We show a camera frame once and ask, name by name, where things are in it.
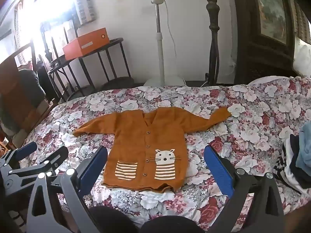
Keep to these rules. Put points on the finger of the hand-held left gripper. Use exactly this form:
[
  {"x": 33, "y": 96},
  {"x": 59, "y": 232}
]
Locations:
[
  {"x": 26, "y": 150},
  {"x": 55, "y": 156}
]

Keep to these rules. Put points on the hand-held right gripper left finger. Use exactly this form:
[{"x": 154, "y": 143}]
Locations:
[{"x": 93, "y": 167}]

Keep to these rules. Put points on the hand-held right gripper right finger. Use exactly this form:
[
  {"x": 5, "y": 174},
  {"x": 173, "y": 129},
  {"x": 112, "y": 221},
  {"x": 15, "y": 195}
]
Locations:
[{"x": 218, "y": 172}]

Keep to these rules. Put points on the orange knitted cardigan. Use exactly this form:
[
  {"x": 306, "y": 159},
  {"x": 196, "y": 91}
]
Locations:
[{"x": 136, "y": 138}]

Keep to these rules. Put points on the pile of folded clothes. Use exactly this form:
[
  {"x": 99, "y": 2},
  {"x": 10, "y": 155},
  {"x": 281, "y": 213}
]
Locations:
[{"x": 295, "y": 184}]

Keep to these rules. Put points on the floral blanket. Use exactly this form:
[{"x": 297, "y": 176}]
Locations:
[{"x": 243, "y": 131}]

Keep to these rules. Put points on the black white checked cloth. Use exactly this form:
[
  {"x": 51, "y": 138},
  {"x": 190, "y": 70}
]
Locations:
[{"x": 279, "y": 170}]

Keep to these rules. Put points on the grey cushion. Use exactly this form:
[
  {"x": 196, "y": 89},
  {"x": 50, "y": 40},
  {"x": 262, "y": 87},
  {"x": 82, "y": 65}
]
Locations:
[{"x": 31, "y": 85}]

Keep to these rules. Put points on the brown wooden chair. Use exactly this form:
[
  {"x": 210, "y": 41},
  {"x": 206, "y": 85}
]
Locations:
[{"x": 14, "y": 82}]

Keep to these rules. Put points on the navy cloth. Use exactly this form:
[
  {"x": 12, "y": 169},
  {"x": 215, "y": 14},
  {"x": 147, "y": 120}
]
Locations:
[{"x": 295, "y": 160}]

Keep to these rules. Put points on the black metal round table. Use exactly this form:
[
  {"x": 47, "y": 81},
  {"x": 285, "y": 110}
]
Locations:
[{"x": 116, "y": 82}]

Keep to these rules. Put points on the light blue cloth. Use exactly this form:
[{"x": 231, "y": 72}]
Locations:
[{"x": 305, "y": 145}]

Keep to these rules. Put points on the orange box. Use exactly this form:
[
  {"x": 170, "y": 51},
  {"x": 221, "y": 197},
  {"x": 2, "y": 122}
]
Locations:
[{"x": 85, "y": 43}]

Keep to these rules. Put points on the white pillow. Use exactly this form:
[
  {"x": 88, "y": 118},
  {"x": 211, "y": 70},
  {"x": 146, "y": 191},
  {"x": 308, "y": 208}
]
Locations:
[{"x": 303, "y": 58}]

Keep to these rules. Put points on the patterned curtain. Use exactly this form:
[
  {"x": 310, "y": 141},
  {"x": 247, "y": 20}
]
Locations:
[{"x": 85, "y": 4}]

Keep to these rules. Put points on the dark wooden framed painting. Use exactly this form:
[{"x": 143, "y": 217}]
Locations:
[{"x": 269, "y": 9}]

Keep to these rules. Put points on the white pedestal fan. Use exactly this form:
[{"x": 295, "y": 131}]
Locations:
[{"x": 160, "y": 53}]

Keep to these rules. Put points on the dark carved wooden post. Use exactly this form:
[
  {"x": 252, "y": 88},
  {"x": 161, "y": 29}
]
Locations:
[{"x": 213, "y": 9}]

